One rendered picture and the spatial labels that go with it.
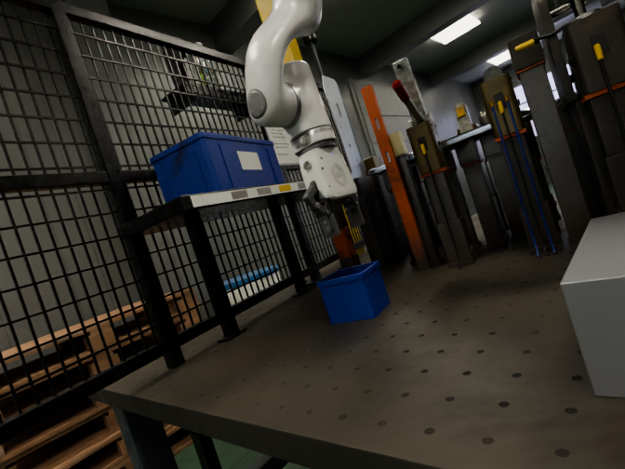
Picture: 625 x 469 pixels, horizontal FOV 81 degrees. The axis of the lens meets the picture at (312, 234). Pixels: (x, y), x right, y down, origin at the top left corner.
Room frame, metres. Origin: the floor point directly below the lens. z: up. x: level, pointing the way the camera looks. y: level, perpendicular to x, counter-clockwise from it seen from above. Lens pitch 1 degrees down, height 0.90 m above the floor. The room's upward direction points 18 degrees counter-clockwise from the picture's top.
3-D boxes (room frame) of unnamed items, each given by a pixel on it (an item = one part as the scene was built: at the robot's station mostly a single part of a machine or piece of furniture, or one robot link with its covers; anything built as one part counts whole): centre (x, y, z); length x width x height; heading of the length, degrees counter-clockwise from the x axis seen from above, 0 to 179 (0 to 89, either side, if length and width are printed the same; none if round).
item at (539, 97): (0.72, -0.51, 0.91); 0.07 x 0.05 x 0.42; 147
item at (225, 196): (1.10, 0.05, 1.02); 0.90 x 0.22 x 0.03; 147
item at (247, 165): (0.93, 0.16, 1.10); 0.30 x 0.17 x 0.13; 154
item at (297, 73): (0.70, -0.05, 1.13); 0.09 x 0.08 x 0.13; 137
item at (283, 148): (1.42, -0.01, 1.30); 0.23 x 0.02 x 0.31; 147
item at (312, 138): (0.70, -0.06, 1.05); 0.09 x 0.08 x 0.03; 141
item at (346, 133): (1.18, -0.21, 1.17); 0.12 x 0.01 x 0.34; 147
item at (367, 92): (0.96, -0.25, 0.95); 0.03 x 0.01 x 0.50; 57
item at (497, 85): (0.76, -0.46, 0.88); 0.11 x 0.07 x 0.37; 147
